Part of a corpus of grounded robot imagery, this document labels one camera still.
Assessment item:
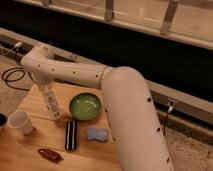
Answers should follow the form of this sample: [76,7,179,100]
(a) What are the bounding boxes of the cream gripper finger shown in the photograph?
[37,82,53,92]

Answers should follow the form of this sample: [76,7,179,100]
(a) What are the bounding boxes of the white plastic bottle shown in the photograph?
[43,89,60,120]

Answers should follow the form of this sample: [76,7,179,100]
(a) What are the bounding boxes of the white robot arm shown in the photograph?
[21,43,175,171]

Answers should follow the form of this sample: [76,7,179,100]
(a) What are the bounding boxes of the green ceramic bowl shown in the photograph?
[69,92,102,121]

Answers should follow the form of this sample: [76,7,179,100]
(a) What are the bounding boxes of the white paper cup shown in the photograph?
[7,110,33,134]

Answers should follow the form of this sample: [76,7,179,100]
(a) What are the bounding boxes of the black object at left edge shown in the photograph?
[0,113,7,127]

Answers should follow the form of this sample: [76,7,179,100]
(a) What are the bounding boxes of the black striped rectangular box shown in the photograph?
[65,120,77,151]

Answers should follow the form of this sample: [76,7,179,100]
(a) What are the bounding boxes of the blue sponge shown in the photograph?
[86,127,108,142]

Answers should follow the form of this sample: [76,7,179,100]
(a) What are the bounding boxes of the black coiled floor cable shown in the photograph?
[1,66,34,92]

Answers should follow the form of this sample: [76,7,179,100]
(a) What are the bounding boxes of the white plug on rail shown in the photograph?
[12,42,23,49]

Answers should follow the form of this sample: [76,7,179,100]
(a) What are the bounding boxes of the black cable with white plug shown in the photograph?
[162,98,176,137]

